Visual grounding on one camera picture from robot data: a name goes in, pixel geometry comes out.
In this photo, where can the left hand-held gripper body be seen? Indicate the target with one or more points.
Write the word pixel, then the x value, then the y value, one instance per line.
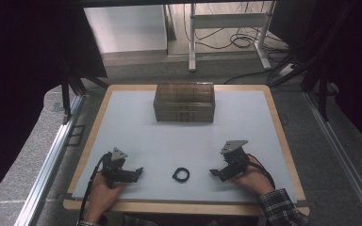
pixel 114 168

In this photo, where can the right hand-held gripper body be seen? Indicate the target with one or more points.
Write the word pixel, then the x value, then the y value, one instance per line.
pixel 237 161

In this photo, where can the transparent brown drawer box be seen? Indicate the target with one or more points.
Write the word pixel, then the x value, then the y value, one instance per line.
pixel 184 103

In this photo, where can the person's right hand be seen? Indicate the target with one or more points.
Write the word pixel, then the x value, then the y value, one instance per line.
pixel 256 180

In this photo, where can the person's left hand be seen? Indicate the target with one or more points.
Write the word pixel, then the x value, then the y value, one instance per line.
pixel 102 197

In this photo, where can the pale grey table mat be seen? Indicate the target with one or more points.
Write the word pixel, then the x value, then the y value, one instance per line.
pixel 176 144

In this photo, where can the dark floor plate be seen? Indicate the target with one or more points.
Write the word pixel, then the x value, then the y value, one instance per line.
pixel 75 135

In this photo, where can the black metal stand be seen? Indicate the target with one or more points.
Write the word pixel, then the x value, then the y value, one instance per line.
pixel 323 94
pixel 65 97

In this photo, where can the white power strip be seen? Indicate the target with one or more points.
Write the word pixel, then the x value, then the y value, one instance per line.
pixel 286 69

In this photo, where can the dark curtain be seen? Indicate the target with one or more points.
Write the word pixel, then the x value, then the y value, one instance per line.
pixel 358 62
pixel 15 78

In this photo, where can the white cabinet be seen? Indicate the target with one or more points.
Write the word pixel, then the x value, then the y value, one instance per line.
pixel 125 28

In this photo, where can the aluminium rail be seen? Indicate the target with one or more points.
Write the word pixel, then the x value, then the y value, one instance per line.
pixel 342 157
pixel 48 160

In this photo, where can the white metal desk frame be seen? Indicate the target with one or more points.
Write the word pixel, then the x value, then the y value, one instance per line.
pixel 227 20

